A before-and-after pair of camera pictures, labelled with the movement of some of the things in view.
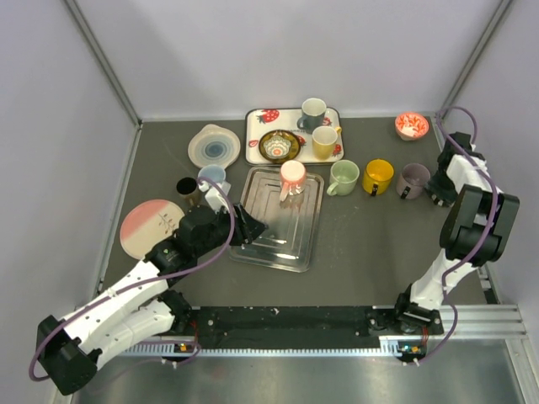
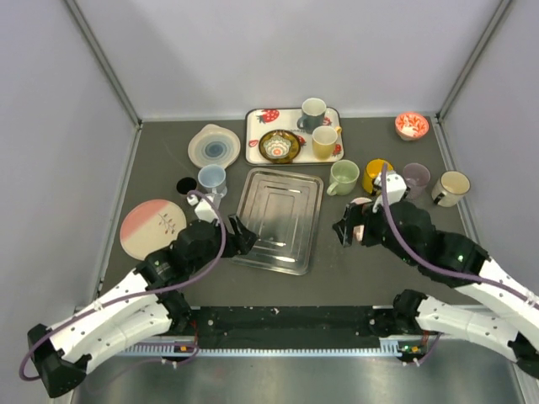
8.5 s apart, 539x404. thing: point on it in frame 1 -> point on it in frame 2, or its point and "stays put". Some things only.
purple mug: x=414 y=178 stays put
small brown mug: x=187 y=187 stays put
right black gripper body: x=443 y=187 -> x=374 y=231
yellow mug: x=377 y=177 stays put
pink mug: x=292 y=178 -> x=358 y=230
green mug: x=343 y=178 stays put
